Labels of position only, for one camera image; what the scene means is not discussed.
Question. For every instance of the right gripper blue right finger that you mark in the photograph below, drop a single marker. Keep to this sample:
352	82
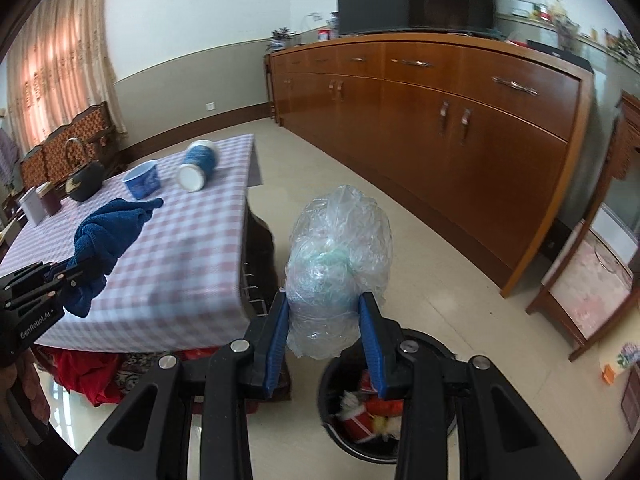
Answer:
374	341

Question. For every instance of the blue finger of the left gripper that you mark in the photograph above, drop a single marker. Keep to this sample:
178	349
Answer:
29	277
58	281

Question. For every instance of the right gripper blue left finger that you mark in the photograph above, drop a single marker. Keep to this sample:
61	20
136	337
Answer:
277	334

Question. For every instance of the dark blue towel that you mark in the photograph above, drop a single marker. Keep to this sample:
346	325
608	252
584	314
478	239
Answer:
99	241

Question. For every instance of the clear plastic bag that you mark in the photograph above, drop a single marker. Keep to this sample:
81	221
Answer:
341	246

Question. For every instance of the light blue plastic tub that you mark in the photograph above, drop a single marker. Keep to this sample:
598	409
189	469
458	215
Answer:
143	180

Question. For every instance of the blue white paper cup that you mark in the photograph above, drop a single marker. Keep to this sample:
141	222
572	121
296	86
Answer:
198	165

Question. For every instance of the red mesh bag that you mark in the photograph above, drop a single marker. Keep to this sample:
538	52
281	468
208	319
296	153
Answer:
373	403

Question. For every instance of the white tissue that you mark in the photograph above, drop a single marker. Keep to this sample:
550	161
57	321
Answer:
351	406

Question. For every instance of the yellow cloth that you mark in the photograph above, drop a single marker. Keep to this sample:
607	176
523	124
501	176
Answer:
387	427

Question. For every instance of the black plastic bucket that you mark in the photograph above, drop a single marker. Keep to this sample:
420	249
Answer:
342	375

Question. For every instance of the white rectangular box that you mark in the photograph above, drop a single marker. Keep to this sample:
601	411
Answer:
32	206

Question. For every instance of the dark brown jar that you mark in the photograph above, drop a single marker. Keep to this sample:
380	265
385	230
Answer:
49	198

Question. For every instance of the red cloth under table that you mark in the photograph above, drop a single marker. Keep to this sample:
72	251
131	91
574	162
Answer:
92	374

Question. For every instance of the black iron teapot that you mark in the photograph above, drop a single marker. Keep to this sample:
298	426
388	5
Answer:
86	176

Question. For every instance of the patterned red rug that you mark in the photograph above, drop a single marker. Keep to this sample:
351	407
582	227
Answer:
135	365

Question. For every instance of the wooden lattice bench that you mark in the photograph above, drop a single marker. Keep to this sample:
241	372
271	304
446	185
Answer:
90	137

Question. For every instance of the carved wooden side stand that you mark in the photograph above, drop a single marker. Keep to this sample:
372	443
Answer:
624	144

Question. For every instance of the pink curtain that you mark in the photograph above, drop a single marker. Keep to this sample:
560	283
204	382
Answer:
58	66

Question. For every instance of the pink floral bag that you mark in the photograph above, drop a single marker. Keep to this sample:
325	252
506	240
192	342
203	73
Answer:
597	279

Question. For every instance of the floral cream waste bin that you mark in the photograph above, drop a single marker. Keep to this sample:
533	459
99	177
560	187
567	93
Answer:
615	362

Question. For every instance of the brown tile sample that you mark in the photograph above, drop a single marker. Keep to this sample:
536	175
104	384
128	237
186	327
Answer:
630	403

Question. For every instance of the long wooden sideboard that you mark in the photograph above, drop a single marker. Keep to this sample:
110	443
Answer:
476	137

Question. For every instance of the small potted succulent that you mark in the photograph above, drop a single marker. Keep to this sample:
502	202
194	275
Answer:
281	39

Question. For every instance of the glass vase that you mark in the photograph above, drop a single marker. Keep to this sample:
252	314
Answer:
567	32

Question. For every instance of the potted green plant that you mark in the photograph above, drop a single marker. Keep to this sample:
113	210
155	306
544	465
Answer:
623	46

